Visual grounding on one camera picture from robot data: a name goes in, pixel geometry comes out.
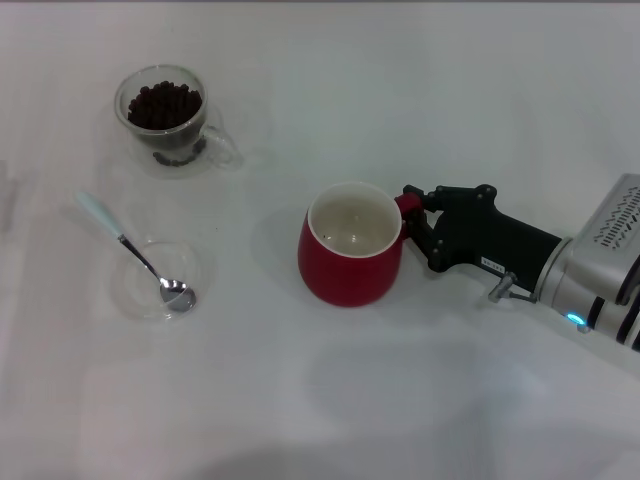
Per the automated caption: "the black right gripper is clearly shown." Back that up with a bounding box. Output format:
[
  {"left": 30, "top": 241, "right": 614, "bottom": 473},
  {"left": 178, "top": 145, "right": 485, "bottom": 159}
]
[{"left": 402, "top": 183, "right": 564, "bottom": 294}]

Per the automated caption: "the red ceramic mug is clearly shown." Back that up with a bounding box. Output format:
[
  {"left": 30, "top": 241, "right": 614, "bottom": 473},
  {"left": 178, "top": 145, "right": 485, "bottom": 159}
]
[{"left": 297, "top": 181, "right": 424, "bottom": 308}]

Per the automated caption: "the blue-handled metal spoon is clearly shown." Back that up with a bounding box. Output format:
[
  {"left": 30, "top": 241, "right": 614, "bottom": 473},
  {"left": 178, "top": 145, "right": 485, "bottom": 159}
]
[{"left": 73, "top": 191, "right": 199, "bottom": 314}]

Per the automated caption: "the dark coffee beans pile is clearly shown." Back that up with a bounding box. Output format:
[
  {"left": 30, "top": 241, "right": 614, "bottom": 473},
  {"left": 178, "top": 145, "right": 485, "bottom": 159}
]
[{"left": 126, "top": 79, "right": 207, "bottom": 169}]

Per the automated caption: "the clear glass saucer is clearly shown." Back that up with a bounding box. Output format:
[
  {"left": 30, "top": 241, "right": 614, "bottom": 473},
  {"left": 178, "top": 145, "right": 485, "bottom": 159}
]
[{"left": 109, "top": 239, "right": 212, "bottom": 326}]

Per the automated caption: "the right arm connector cable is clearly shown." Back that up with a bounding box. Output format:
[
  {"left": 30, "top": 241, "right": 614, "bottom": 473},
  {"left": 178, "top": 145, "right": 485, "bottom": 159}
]
[{"left": 488, "top": 271, "right": 540, "bottom": 304}]

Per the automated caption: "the clear double-wall glass cup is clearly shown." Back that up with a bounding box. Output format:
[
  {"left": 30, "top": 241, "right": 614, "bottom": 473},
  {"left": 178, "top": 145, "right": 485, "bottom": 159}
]
[{"left": 113, "top": 63, "right": 245, "bottom": 181}]

